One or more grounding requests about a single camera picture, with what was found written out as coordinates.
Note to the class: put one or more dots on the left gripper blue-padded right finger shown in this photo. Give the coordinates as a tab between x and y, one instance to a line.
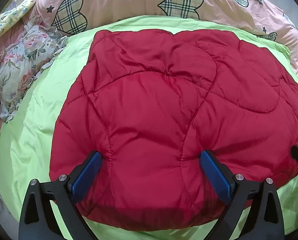
264	219

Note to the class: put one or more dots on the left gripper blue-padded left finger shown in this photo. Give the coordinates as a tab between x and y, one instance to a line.
37	220

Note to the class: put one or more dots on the red quilted puffer jacket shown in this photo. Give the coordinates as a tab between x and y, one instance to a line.
151	101

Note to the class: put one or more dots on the lime green bed sheet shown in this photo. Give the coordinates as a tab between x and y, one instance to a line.
25	141

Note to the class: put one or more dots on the floral ruffled pillow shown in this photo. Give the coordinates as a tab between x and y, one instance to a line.
24	60

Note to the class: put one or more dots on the yellow floral blanket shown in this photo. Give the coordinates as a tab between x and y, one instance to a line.
13	16

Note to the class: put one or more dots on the pink quilt with plaid hearts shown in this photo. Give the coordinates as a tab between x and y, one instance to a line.
264	20

